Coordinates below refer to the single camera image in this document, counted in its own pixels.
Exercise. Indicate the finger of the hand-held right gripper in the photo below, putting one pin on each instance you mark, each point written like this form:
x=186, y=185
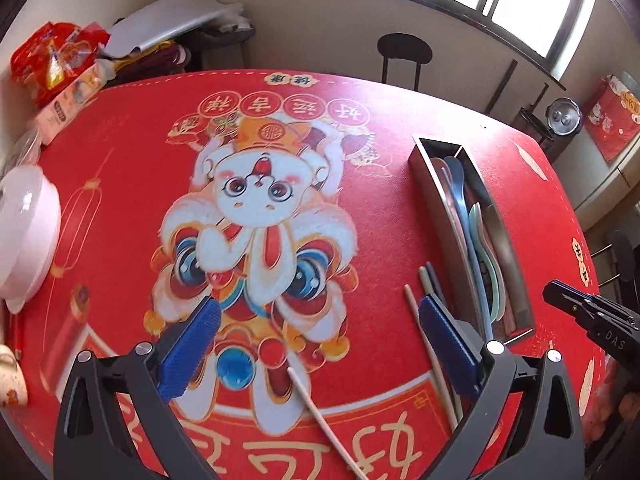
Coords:
x=575, y=294
x=570, y=307

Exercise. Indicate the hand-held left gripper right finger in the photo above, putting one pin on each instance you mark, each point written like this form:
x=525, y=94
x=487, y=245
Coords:
x=447, y=345

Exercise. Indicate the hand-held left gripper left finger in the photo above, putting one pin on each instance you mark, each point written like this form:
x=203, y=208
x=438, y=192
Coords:
x=192, y=350

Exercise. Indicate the stainless steel utensil holder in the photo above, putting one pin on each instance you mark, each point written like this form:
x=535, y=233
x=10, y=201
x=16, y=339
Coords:
x=505, y=260

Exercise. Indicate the green spoon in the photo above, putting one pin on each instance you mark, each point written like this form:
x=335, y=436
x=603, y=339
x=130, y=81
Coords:
x=477, y=220

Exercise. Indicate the blue spoon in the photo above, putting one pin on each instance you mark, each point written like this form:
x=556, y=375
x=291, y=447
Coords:
x=454, y=175

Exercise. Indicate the person's right hand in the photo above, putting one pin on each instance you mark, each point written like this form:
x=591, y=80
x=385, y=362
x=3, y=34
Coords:
x=622, y=385

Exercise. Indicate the black round stool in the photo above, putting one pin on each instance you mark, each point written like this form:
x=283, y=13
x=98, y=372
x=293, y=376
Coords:
x=622, y=250
x=405, y=50

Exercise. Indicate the blue chopstick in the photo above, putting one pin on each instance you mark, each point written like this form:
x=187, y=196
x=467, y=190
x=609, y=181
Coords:
x=436, y=280

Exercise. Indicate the white counter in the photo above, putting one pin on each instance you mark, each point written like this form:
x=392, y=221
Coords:
x=600, y=185

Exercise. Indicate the black metal rack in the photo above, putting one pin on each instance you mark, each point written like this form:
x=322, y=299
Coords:
x=532, y=127

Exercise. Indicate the red gift box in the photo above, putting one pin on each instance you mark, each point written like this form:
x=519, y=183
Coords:
x=610, y=125

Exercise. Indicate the silver pressure cooker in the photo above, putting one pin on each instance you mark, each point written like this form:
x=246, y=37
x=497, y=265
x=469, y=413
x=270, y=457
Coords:
x=564, y=117

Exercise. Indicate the cream printed mug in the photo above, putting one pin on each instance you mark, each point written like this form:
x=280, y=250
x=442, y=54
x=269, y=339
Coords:
x=12, y=380

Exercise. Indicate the red printed table mat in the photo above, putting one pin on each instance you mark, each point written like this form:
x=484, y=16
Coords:
x=125, y=160

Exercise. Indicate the white lidded bowl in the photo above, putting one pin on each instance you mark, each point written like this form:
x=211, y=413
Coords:
x=27, y=225

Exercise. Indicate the black leaning bar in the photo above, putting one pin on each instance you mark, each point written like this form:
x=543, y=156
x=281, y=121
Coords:
x=500, y=87

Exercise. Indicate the clear plastic container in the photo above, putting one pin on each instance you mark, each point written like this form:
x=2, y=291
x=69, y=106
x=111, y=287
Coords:
x=25, y=147

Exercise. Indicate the cream tissue pack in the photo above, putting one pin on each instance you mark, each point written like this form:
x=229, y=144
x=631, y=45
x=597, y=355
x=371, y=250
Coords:
x=65, y=105

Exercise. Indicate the dark red cloth pile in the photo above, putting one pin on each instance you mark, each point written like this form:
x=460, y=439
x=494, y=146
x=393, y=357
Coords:
x=150, y=60

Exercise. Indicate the window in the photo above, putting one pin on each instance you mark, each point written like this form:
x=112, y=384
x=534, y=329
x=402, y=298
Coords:
x=525, y=5

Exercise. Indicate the dark wooden side table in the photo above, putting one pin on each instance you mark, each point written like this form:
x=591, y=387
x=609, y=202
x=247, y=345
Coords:
x=225, y=47

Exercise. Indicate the dark window sill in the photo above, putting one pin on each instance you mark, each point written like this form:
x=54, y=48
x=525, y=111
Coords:
x=450, y=10

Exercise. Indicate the red snack bag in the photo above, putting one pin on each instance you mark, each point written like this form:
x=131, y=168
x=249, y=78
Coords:
x=50, y=60

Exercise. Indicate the white foam board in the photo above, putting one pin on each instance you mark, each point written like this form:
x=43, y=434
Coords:
x=165, y=20

